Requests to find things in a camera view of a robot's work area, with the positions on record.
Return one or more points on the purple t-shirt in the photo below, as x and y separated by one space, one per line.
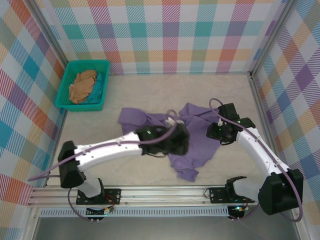
197 150

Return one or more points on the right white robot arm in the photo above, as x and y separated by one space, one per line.
255 150

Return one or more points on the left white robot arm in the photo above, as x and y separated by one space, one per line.
105 150

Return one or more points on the small controller board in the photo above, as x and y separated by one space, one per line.
100 212
237 210

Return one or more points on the teal t-shirt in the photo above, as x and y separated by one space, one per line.
98 90

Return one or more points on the tan t-shirt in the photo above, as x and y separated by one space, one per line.
81 87

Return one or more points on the green plastic basket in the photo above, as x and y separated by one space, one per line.
82 65

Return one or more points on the aluminium frame side rail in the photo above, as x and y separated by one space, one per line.
257 100

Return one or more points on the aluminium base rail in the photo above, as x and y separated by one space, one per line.
162 195

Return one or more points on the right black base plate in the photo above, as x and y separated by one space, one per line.
216 193

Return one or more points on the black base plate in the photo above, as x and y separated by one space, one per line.
113 193
216 193

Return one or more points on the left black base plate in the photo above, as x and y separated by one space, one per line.
113 193

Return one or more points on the aluminium frame post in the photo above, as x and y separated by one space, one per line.
272 35
51 32

